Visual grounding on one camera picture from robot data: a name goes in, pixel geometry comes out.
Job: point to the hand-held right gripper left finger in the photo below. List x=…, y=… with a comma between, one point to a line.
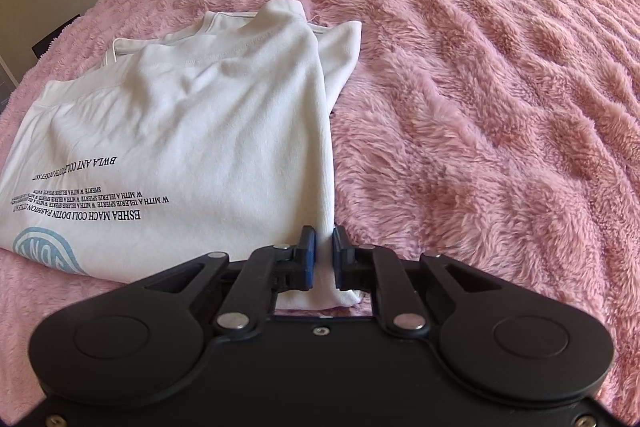
x=310, y=257

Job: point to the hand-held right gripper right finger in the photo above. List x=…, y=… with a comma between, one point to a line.
x=340, y=257

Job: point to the white printed sweatshirt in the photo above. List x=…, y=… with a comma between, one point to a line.
x=200, y=132

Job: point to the pink fluffy blanket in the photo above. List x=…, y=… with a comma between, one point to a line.
x=475, y=107

